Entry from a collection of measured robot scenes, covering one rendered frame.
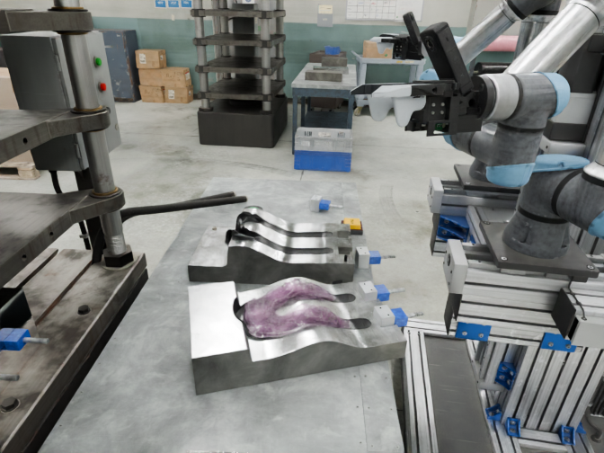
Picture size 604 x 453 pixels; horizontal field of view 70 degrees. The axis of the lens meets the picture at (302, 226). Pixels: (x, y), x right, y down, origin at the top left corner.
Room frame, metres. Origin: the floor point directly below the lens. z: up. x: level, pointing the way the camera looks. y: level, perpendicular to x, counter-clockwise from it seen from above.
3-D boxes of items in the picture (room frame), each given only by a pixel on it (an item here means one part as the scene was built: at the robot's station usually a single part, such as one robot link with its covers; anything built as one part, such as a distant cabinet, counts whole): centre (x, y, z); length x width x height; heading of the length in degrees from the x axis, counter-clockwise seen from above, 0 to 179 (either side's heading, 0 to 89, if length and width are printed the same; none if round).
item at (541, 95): (0.75, -0.38, 1.43); 0.11 x 0.08 x 0.09; 107
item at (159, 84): (7.63, 2.40, 0.42); 0.86 x 0.33 x 0.83; 85
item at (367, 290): (0.98, -0.23, 0.86); 0.13 x 0.05 x 0.05; 105
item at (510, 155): (0.77, -0.37, 1.33); 0.11 x 0.08 x 0.11; 17
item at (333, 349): (0.85, 0.01, 0.86); 0.50 x 0.26 x 0.11; 105
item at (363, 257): (1.22, -0.25, 0.83); 0.13 x 0.05 x 0.05; 96
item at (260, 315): (0.86, 0.01, 0.90); 0.26 x 0.18 x 0.08; 105
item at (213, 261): (1.21, 0.09, 0.87); 0.50 x 0.26 x 0.14; 88
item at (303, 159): (4.49, -0.21, 0.11); 0.61 x 0.41 x 0.22; 85
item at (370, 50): (7.14, -1.10, 0.94); 0.41 x 0.33 x 0.29; 92
